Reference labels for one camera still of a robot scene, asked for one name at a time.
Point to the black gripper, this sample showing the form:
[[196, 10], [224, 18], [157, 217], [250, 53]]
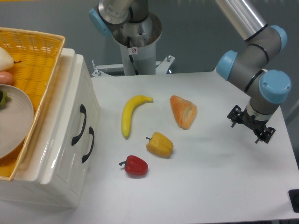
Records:
[[263, 133]]

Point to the white drawer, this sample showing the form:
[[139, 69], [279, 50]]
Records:
[[72, 169], [82, 106]]

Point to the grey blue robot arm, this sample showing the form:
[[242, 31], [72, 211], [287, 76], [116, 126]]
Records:
[[267, 89]]

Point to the white drawer cabinet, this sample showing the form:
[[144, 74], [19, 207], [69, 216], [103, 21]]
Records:
[[35, 180]]

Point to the orange croissant bread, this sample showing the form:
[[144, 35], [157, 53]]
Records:
[[184, 111]]

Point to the black corner object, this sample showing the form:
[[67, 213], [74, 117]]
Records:
[[294, 198]]

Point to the yellow bell pepper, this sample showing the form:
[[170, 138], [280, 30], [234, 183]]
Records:
[[159, 145]]

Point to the yellow banana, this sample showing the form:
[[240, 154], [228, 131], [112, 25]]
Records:
[[128, 110]]

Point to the red bell pepper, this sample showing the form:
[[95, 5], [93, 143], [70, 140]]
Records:
[[134, 165]]

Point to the yellow woven basket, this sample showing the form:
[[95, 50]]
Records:
[[39, 53]]

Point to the grey round plate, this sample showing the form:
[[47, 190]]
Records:
[[16, 119]]

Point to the green leafy toy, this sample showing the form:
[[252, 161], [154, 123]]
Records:
[[4, 98]]

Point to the pink peach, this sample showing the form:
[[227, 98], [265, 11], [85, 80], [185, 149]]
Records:
[[6, 78]]

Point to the white pear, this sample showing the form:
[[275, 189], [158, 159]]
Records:
[[6, 60]]

